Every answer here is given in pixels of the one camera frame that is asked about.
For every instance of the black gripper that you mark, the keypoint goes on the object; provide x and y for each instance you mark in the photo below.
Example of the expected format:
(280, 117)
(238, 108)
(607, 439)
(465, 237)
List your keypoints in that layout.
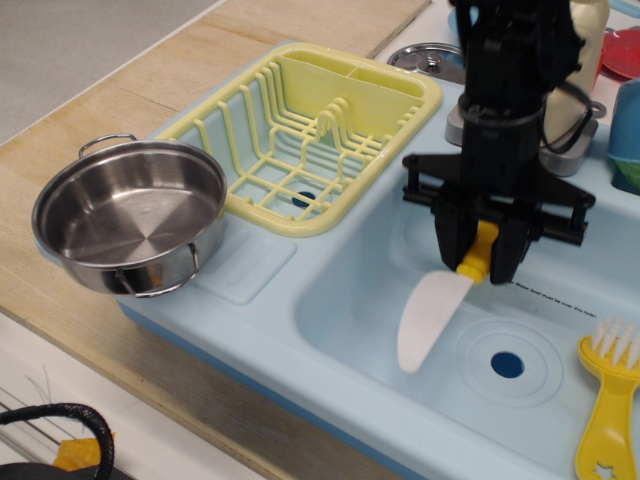
(496, 177)

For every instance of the yellow handled toy knife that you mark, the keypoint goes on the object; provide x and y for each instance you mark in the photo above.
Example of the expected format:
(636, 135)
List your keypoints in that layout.
(437, 297)

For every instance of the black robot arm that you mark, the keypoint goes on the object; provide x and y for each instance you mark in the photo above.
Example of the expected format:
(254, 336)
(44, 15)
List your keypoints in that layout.
(516, 53)

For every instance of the silver pot lid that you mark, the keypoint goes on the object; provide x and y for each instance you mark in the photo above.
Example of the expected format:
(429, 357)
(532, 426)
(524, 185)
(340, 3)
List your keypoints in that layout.
(438, 60)

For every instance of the stainless steel pot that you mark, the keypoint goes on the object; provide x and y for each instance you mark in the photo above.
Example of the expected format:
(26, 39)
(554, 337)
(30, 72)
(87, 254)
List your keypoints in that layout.
(136, 217)

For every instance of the grey toy faucet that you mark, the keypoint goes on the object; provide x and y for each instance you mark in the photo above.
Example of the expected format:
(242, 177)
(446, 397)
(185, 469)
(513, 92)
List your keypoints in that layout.
(560, 164)

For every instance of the cream detergent bottle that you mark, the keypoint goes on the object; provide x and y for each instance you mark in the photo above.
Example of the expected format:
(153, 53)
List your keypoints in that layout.
(563, 111)

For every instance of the blue plastic cup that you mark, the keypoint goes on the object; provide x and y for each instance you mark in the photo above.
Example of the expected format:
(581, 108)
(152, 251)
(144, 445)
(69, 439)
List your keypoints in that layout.
(624, 131)

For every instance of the light blue toy sink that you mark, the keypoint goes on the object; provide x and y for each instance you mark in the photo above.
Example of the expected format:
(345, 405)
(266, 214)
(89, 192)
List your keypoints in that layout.
(313, 321)

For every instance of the yellow dish brush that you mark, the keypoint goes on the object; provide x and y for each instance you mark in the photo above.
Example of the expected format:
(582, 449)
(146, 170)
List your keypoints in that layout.
(611, 354)

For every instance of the yellow dish drying rack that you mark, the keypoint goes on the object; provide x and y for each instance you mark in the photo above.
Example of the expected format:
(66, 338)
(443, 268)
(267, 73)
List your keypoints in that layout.
(304, 131)

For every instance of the teal plastic plate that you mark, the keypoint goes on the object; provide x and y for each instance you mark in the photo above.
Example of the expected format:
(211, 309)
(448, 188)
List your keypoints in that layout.
(452, 20)

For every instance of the red plastic plate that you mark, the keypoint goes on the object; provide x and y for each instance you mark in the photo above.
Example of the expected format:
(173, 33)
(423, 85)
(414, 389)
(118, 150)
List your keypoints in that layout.
(620, 56)

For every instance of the wooden board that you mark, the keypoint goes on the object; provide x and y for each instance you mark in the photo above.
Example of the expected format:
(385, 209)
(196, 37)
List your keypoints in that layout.
(229, 417)

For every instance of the orange tape piece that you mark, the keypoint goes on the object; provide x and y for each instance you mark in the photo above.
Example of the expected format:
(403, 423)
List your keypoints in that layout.
(77, 454)

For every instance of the grey ring washer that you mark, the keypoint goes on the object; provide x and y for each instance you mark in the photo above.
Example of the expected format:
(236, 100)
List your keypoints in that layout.
(596, 107)

